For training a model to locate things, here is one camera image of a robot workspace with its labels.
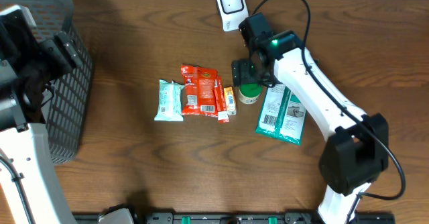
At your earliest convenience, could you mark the green lid seasoning jar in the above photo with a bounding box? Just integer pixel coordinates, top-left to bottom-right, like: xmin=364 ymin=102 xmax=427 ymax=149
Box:
xmin=239 ymin=84 xmax=263 ymax=105

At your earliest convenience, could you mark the orange snack packet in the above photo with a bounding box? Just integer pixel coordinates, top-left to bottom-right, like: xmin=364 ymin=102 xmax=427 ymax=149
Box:
xmin=224 ymin=87 xmax=237 ymax=115

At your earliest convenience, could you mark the green white packet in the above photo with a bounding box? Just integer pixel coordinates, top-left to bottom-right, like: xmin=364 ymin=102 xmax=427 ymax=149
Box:
xmin=255 ymin=85 xmax=306 ymax=146

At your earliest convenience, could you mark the red stick sachet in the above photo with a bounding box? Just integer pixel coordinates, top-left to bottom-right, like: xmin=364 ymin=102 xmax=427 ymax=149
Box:
xmin=214 ymin=76 xmax=229 ymax=123

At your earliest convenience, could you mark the red snack packet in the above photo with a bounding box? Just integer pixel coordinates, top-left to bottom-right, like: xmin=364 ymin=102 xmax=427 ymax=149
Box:
xmin=181 ymin=65 xmax=218 ymax=117

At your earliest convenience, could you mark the teal white snack packet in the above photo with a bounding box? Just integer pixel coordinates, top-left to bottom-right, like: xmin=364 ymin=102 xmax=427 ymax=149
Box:
xmin=154 ymin=79 xmax=184 ymax=121

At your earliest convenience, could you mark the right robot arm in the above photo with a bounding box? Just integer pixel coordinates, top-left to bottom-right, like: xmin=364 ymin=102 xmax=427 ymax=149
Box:
xmin=233 ymin=26 xmax=389 ymax=223

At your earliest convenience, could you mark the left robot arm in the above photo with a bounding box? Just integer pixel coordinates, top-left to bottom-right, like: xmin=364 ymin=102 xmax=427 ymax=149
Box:
xmin=1 ymin=5 xmax=83 ymax=223

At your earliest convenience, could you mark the white barcode scanner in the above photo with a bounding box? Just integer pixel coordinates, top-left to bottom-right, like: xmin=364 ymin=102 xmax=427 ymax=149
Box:
xmin=217 ymin=0 xmax=249 ymax=32

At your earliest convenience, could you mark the grey plastic mesh basket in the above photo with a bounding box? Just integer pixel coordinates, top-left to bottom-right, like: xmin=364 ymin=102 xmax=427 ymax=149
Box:
xmin=1 ymin=0 xmax=94 ymax=164

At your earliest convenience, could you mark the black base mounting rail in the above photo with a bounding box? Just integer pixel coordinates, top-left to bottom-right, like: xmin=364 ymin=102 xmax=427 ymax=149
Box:
xmin=72 ymin=203 xmax=397 ymax=224

